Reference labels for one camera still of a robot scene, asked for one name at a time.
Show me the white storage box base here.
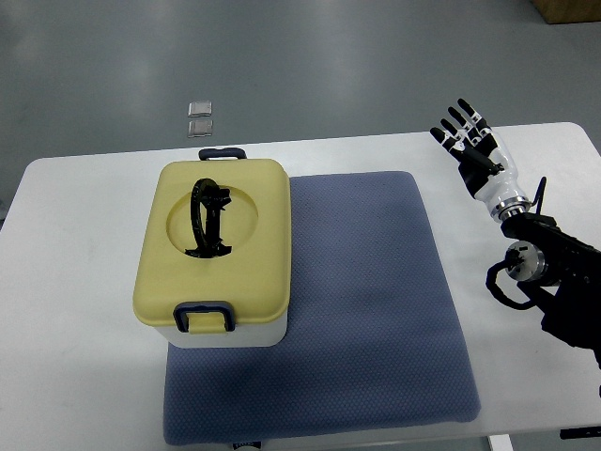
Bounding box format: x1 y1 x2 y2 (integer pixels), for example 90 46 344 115
156 310 288 349

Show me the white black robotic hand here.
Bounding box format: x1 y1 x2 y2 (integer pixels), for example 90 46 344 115
430 99 532 223

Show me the black label under table edge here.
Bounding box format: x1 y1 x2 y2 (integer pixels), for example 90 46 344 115
560 426 601 440

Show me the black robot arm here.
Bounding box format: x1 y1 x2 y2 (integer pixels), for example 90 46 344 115
485 212 600 360

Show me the dark blue rear latch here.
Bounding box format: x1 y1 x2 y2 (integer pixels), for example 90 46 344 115
198 147 247 161

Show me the metal floor plate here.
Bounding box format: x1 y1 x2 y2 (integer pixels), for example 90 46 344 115
188 101 212 117
188 119 213 138

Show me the lower metal floor plate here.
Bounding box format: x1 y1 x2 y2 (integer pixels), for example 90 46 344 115
188 119 213 138

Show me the black lid carry handle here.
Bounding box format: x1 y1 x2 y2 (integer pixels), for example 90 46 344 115
185 179 232 258

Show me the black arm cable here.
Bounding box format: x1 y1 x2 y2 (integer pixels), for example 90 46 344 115
530 176 548 215

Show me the upper metal floor plate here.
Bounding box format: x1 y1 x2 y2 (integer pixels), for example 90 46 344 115
188 101 212 117

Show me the dark blue front latch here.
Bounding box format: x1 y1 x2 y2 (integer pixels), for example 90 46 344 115
173 301 236 334

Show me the brown cardboard box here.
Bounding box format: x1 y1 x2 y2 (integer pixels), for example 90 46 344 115
532 0 600 24

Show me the yellow storage box lid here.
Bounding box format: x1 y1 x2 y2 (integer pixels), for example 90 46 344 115
132 159 292 334

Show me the dark blue latch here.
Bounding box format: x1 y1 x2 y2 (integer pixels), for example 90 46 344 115
173 301 236 334
198 147 247 161

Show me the blue fabric mat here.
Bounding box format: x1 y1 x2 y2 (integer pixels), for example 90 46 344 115
163 171 481 445

